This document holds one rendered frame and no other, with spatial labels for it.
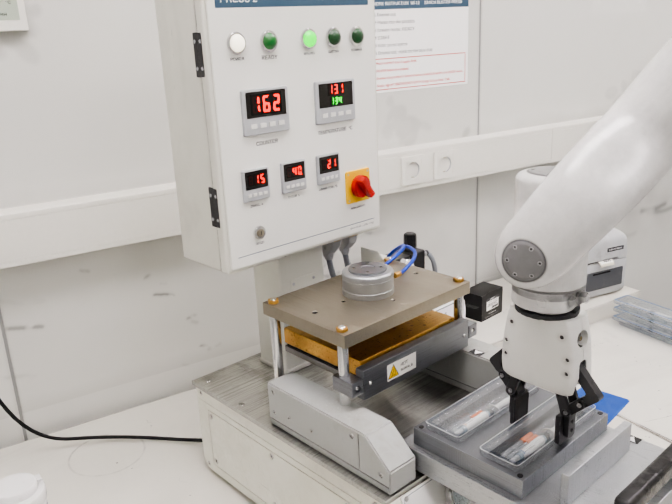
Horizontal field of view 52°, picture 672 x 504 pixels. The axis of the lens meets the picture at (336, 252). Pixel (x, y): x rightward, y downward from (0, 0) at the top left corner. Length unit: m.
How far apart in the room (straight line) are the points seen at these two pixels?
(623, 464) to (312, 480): 0.41
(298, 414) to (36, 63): 0.78
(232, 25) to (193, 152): 0.19
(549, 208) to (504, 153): 1.20
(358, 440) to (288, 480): 0.20
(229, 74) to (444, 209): 0.98
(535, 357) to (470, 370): 0.28
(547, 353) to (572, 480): 0.14
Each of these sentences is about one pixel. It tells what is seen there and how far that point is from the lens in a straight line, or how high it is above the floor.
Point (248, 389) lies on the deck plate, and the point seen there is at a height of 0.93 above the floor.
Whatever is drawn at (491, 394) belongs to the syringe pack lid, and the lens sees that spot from 1.00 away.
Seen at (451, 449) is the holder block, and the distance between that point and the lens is 0.91.
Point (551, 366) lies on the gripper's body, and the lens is 0.86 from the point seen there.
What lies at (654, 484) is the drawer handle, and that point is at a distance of 0.87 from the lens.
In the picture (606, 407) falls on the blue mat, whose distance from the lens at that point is 1.52.
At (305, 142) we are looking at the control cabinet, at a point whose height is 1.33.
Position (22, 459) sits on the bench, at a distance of 1.48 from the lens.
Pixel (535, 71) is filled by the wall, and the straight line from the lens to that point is 2.02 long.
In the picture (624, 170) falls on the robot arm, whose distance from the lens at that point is 0.73.
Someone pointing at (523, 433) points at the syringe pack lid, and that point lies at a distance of 0.92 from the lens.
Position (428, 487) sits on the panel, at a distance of 0.97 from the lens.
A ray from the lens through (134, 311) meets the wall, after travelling 1.51.
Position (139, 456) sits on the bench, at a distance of 1.40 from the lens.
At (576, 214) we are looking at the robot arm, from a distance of 0.71.
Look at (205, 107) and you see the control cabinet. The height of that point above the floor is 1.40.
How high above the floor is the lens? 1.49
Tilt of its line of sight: 18 degrees down
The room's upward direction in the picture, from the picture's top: 3 degrees counter-clockwise
